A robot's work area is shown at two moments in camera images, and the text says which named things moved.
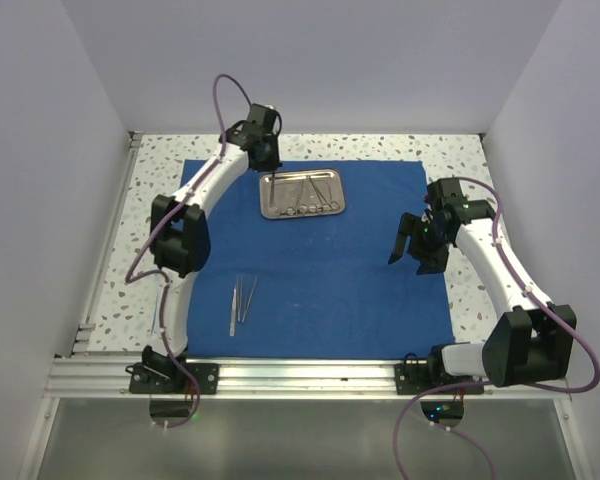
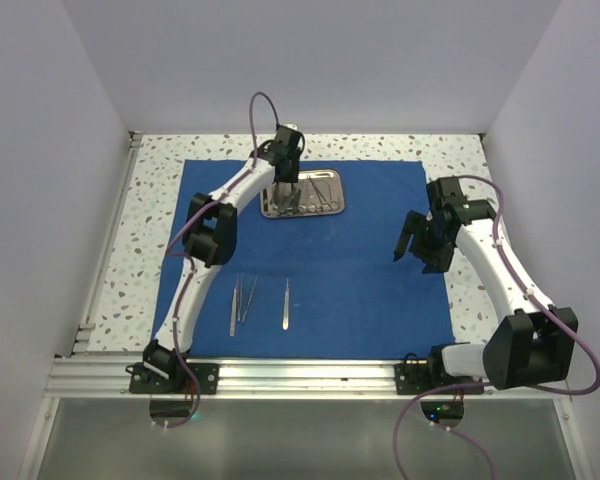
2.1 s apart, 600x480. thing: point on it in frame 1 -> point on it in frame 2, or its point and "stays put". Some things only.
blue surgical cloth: x=320 y=288 stays put
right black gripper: x=431 y=262 stays put
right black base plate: x=413 y=378 stays put
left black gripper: x=275 y=162 -> x=291 y=177
